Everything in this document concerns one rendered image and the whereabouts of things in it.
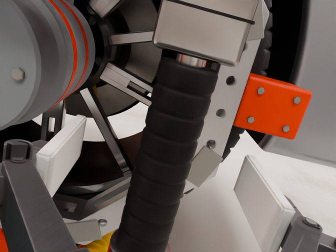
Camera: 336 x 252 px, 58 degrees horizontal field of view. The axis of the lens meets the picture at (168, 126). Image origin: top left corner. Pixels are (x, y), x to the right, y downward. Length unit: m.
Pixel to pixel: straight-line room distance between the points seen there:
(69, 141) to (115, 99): 0.50
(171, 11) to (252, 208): 0.12
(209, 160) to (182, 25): 0.28
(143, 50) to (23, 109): 0.41
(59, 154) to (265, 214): 0.11
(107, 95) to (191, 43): 0.51
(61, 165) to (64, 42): 0.16
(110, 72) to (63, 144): 0.35
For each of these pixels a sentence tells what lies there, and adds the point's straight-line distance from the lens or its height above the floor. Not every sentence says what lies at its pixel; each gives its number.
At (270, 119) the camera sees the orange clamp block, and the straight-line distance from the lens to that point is 0.43.
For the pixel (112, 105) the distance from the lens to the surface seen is 0.67.
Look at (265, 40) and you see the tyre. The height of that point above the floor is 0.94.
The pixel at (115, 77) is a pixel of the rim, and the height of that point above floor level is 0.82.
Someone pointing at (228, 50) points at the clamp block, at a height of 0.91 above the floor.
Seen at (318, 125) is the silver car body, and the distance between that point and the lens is 0.63.
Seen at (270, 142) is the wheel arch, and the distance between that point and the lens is 0.61.
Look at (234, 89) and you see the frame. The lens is 0.40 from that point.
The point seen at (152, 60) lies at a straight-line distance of 0.65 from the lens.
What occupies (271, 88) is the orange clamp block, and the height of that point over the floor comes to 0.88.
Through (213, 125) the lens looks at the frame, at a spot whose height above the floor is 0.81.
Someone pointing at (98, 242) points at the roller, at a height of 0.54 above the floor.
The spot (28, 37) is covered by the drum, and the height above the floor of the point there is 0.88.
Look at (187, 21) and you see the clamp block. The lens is 0.17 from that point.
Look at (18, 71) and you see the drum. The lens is 0.27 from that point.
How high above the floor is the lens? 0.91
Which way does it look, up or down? 16 degrees down
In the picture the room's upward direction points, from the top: 15 degrees clockwise
